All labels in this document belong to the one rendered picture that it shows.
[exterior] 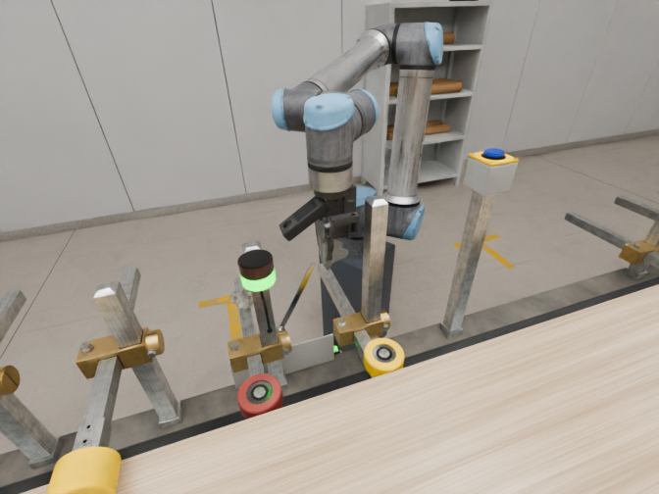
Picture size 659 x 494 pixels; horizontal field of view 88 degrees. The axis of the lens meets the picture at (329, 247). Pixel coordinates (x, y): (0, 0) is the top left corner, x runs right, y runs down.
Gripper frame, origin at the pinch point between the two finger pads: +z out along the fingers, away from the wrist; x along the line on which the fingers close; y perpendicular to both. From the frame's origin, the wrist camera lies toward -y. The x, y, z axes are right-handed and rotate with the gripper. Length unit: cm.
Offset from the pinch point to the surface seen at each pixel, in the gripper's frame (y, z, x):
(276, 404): -17.9, 7.3, -26.2
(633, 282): 105, 28, -11
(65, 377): -115, 98, 82
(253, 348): -19.9, 10.6, -9.6
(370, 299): 7.6, 4.9, -9.8
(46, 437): -64, 22, -8
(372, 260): 7.6, -6.2, -9.8
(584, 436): 28, 8, -48
